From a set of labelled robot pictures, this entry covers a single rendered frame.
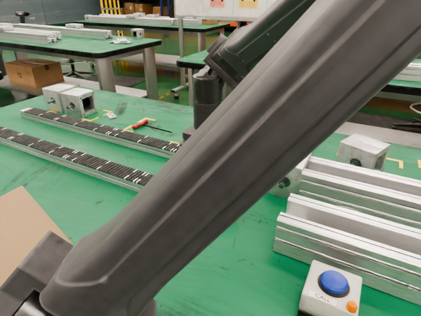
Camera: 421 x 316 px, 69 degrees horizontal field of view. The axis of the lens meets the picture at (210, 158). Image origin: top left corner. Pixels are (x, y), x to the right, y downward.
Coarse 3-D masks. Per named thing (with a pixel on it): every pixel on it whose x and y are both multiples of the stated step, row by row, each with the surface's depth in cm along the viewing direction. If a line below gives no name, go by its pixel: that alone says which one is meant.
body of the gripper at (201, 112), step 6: (198, 108) 59; (204, 108) 58; (210, 108) 58; (198, 114) 59; (204, 114) 59; (198, 120) 60; (204, 120) 59; (192, 126) 63; (198, 126) 61; (186, 132) 60; (192, 132) 60; (186, 138) 60
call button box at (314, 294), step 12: (312, 264) 52; (324, 264) 52; (312, 276) 50; (348, 276) 50; (360, 276) 50; (312, 288) 48; (324, 288) 47; (348, 288) 47; (360, 288) 48; (300, 300) 48; (312, 300) 46; (324, 300) 46; (336, 300) 46; (348, 300) 46; (300, 312) 49; (312, 312) 47; (324, 312) 46; (336, 312) 45; (348, 312) 44
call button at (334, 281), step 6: (330, 270) 49; (324, 276) 48; (330, 276) 48; (336, 276) 48; (342, 276) 48; (324, 282) 47; (330, 282) 47; (336, 282) 47; (342, 282) 47; (330, 288) 46; (336, 288) 46; (342, 288) 46
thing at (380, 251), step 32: (288, 224) 57; (320, 224) 57; (352, 224) 59; (384, 224) 57; (320, 256) 57; (352, 256) 54; (384, 256) 51; (416, 256) 50; (384, 288) 53; (416, 288) 51
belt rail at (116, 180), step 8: (8, 144) 104; (16, 144) 101; (32, 152) 98; (40, 152) 96; (48, 160) 95; (56, 160) 93; (64, 160) 91; (72, 168) 91; (80, 168) 89; (88, 168) 87; (96, 176) 86; (104, 176) 86; (112, 176) 83; (120, 184) 83; (128, 184) 82; (136, 184) 79
